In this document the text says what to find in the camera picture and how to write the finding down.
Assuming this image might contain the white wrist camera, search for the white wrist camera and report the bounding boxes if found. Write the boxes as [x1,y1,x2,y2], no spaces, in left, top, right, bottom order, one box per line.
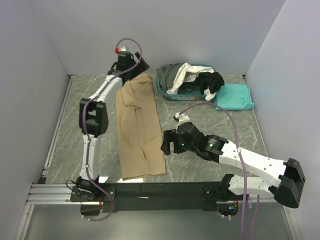
[115,45,130,54]
[173,112,191,126]

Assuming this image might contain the teal plastic basket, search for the teal plastic basket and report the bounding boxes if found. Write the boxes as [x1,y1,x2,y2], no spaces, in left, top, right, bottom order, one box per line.
[155,63,217,102]

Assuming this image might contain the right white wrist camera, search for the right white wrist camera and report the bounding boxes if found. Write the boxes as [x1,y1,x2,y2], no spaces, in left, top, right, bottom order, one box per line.
[173,112,191,126]

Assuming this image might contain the black base beam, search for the black base beam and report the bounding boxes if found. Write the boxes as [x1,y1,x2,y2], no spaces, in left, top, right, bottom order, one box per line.
[70,181,244,213]

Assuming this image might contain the folded teal t shirt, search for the folded teal t shirt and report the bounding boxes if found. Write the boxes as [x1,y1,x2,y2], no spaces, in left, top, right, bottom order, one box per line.
[213,83,255,111]

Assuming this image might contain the white t shirt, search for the white t shirt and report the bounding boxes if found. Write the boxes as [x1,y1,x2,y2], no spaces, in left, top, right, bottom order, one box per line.
[166,62,217,102]

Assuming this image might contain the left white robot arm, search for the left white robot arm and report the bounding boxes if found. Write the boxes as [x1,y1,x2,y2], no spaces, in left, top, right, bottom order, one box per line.
[73,48,150,201]

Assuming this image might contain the grey t shirt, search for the grey t shirt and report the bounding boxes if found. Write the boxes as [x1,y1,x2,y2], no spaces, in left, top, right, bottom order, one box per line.
[156,63,183,91]

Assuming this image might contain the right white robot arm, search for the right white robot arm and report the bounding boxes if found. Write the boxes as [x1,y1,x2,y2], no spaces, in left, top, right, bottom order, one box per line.
[160,121,306,209]

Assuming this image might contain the black t shirt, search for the black t shirt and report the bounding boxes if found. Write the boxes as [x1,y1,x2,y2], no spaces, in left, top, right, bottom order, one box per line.
[182,72,225,95]

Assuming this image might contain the aluminium rail frame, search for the aluminium rail frame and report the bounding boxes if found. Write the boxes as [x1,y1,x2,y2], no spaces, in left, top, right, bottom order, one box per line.
[14,74,301,240]

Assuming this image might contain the tan t shirt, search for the tan t shirt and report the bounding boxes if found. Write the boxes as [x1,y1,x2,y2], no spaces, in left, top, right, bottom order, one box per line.
[116,73,166,180]

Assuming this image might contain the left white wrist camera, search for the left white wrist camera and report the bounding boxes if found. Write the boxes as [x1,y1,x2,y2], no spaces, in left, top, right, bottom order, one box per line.
[115,45,130,54]

